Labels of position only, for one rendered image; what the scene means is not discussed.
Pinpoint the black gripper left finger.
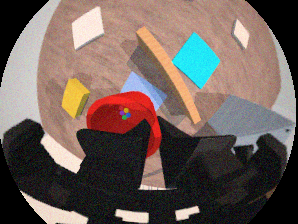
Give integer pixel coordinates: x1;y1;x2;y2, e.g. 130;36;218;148
76;119;152;189

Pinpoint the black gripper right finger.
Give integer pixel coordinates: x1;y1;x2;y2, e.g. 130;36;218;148
157;116;237;189

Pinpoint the orange flat bar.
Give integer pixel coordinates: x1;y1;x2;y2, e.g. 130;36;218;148
136;27;201;124

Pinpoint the yellow block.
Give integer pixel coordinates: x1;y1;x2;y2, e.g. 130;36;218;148
61;79;90;119

